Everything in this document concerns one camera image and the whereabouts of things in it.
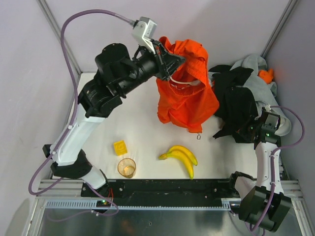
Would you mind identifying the orange drawstring shorts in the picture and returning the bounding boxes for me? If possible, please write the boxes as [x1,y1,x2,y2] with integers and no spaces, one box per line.
[157,36,210,96]

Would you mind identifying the black cloth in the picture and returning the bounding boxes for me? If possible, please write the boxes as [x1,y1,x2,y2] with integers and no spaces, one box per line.
[209,65,258,139]

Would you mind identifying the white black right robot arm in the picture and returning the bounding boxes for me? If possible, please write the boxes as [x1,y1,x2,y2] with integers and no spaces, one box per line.
[230,110,291,232]

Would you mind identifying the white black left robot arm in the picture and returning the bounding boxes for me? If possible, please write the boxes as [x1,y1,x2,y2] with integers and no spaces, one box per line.
[43,40,186,194]

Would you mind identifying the grey sweatshirt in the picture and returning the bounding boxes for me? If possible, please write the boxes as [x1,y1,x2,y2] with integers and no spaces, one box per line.
[230,54,291,136]

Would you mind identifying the orange zip jacket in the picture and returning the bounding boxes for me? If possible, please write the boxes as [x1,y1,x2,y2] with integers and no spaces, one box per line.
[157,70,219,133]

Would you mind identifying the yellow banana rear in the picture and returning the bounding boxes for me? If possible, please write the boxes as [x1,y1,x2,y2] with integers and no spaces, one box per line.
[169,145,198,166]

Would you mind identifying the yellow toy cube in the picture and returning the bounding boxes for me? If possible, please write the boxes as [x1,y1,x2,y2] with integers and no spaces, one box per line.
[113,140,127,156]

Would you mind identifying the amber transparent plastic cup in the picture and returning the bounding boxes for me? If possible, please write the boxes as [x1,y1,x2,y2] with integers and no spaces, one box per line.
[117,158,136,178]

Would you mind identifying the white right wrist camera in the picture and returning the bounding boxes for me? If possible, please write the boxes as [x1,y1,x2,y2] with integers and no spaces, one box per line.
[260,105,281,128]

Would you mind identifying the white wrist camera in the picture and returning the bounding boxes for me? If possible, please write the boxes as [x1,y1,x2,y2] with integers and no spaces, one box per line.
[132,17,157,54]
[260,105,281,128]

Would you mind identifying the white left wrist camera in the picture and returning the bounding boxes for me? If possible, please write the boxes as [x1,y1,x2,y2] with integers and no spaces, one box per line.
[132,17,157,54]

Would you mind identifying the grey slotted cable duct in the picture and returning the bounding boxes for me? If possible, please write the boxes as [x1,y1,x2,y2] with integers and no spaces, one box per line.
[45,198,241,211]

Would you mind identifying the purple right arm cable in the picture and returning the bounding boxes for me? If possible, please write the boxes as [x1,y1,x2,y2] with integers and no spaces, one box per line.
[248,105,306,233]

